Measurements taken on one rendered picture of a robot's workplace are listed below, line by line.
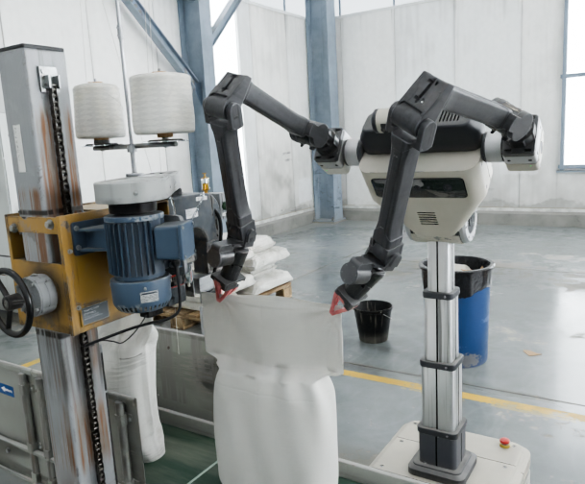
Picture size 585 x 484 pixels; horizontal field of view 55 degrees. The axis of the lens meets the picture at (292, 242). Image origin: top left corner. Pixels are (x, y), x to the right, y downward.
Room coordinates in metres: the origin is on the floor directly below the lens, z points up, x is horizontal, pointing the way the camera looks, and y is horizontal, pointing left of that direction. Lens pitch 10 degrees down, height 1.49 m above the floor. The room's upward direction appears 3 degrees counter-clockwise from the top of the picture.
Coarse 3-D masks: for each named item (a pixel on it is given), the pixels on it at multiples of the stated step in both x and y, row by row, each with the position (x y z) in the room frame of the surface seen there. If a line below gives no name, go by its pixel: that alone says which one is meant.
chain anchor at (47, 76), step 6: (42, 66) 1.47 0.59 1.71; (48, 66) 1.48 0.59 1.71; (42, 72) 1.46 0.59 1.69; (48, 72) 1.48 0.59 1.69; (54, 72) 1.49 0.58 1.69; (42, 78) 1.46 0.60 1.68; (48, 78) 1.45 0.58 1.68; (54, 78) 1.49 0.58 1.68; (42, 84) 1.46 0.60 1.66; (48, 84) 1.46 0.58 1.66; (54, 84) 1.48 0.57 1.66; (60, 84) 1.48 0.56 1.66; (42, 90) 1.46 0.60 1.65; (48, 90) 1.47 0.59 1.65
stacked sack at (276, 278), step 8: (272, 272) 5.26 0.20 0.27; (280, 272) 5.27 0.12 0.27; (256, 280) 4.97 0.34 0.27; (264, 280) 5.00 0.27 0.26; (272, 280) 5.06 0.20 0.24; (280, 280) 5.17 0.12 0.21; (288, 280) 5.29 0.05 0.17; (248, 288) 4.89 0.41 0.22; (256, 288) 4.87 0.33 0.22; (264, 288) 4.94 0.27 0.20
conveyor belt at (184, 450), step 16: (176, 432) 2.08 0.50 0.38; (192, 432) 2.08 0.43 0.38; (176, 448) 1.96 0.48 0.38; (192, 448) 1.95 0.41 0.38; (208, 448) 1.95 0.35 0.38; (144, 464) 1.87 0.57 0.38; (160, 464) 1.86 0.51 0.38; (176, 464) 1.85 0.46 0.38; (192, 464) 1.85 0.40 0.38; (208, 464) 1.84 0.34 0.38; (160, 480) 1.76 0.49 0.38; (176, 480) 1.75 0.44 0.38; (192, 480) 1.75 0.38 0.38; (208, 480) 1.74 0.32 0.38; (352, 480) 1.70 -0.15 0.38
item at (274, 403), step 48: (240, 336) 1.67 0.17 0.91; (288, 336) 1.58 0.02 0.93; (336, 336) 1.53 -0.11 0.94; (240, 384) 1.60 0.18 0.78; (288, 384) 1.52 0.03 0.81; (240, 432) 1.60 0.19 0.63; (288, 432) 1.51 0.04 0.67; (336, 432) 1.57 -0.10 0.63; (240, 480) 1.60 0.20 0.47; (288, 480) 1.51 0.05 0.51; (336, 480) 1.55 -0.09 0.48
